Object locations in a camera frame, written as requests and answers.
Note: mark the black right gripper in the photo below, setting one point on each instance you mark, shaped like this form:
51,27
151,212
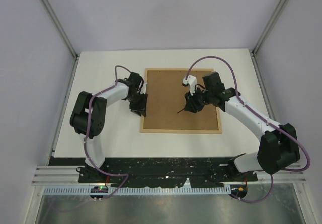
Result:
191,104

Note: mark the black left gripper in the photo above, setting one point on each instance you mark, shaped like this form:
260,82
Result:
141,109

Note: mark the wooden picture frame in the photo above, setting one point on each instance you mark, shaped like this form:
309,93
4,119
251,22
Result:
166,98

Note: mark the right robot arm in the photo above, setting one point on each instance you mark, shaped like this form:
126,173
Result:
277,147

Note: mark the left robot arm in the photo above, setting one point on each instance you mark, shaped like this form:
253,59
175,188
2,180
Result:
88,115

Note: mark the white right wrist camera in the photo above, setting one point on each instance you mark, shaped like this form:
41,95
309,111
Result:
191,82

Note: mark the black speckled base plate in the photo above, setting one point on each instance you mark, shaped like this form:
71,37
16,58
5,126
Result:
157,172

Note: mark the white slotted cable duct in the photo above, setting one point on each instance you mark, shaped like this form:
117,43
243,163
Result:
87,190

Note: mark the aluminium rail across front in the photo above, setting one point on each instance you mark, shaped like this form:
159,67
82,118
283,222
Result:
68,174

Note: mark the right aluminium corner post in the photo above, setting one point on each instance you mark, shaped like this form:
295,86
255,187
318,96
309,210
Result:
278,9

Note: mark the aluminium corner post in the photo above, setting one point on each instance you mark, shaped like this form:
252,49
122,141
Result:
58,25
278,9

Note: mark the left aluminium corner post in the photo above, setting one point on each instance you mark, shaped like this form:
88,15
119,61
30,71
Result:
58,25

